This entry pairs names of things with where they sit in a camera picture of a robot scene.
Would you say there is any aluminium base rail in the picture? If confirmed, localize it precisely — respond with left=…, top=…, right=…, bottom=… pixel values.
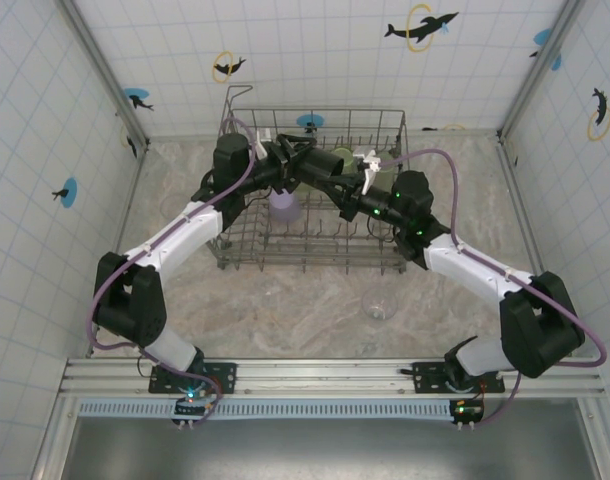
left=59, top=357, right=606, bottom=399

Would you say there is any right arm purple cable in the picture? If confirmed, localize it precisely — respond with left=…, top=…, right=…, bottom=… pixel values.
left=379, top=148, right=609, bottom=426

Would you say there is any grey wire dish rack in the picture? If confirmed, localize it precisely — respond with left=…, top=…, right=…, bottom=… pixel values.
left=201, top=84, right=419, bottom=276

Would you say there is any aluminium side rail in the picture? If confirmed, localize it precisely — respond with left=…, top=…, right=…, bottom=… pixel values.
left=497, top=130, right=574, bottom=357

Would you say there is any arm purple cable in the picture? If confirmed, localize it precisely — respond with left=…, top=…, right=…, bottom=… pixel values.
left=379, top=148, right=609, bottom=426
left=87, top=117, right=259, bottom=426

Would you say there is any large dolphin ring sticker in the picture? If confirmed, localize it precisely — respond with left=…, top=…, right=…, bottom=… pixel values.
left=406, top=2, right=460, bottom=54

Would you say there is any blue patch wall sticker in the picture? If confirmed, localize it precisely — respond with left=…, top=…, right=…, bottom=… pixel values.
left=528, top=27, right=564, bottom=74

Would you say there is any white slotted cable duct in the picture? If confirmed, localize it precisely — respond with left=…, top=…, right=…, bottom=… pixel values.
left=77, top=399, right=459, bottom=419

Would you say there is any controller board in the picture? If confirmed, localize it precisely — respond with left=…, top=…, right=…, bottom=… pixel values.
left=172, top=387, right=221, bottom=431
left=449, top=397, right=485, bottom=431

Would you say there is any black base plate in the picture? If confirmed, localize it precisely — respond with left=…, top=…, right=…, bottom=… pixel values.
left=400, top=360, right=506, bottom=395
left=148, top=360, right=238, bottom=395

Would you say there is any blue circle fish sticker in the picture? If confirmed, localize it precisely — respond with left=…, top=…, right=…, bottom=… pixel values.
left=295, top=113, right=326, bottom=135

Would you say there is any blue circle shark sticker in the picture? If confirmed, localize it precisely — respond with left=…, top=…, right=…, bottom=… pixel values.
left=122, top=87, right=155, bottom=112

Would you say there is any small dolphin ring sticker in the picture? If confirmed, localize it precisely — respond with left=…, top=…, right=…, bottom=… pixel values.
left=212, top=49, right=248, bottom=84

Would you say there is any yellow ring fish sticker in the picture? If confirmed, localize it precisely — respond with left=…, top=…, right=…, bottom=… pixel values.
left=119, top=124, right=139, bottom=160

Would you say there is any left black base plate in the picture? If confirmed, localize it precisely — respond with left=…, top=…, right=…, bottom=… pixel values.
left=148, top=360, right=238, bottom=395

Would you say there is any left controller board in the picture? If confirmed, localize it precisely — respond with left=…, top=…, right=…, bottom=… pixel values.
left=172, top=387, right=221, bottom=431

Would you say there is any right controller board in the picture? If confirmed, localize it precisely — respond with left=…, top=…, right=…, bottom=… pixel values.
left=449, top=397, right=485, bottom=431

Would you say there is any purple plastic cup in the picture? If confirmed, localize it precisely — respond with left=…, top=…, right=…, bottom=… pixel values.
left=267, top=188, right=303, bottom=226

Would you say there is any seahorse yellow ring sticker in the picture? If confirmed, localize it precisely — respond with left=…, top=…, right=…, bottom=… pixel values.
left=586, top=87, right=610, bottom=143

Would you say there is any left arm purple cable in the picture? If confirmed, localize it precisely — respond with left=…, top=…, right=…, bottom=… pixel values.
left=87, top=117, right=259, bottom=426

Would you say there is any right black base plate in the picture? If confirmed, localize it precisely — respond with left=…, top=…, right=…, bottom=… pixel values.
left=400, top=360, right=506, bottom=395

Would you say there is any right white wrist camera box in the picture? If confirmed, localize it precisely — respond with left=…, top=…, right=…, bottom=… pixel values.
left=352, top=147, right=394, bottom=196

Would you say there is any aluminium frame post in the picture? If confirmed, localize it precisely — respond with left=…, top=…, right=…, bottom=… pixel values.
left=58, top=0, right=152, bottom=154
left=497, top=0, right=586, bottom=140

